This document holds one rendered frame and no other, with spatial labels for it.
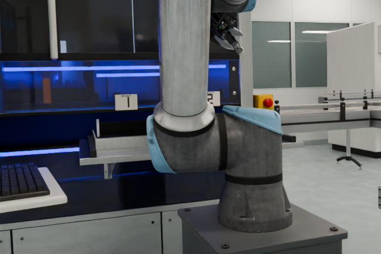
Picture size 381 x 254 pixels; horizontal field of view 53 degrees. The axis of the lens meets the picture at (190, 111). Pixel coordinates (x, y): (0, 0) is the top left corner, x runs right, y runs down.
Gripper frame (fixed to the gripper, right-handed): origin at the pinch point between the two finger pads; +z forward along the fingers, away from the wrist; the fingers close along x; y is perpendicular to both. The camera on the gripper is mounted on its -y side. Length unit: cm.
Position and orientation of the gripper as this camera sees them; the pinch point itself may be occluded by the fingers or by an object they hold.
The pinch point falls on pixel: (232, 42)
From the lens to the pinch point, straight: 121.3
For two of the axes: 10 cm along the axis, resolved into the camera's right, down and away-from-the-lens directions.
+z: 5.9, 4.9, 6.4
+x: 6.3, -7.8, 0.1
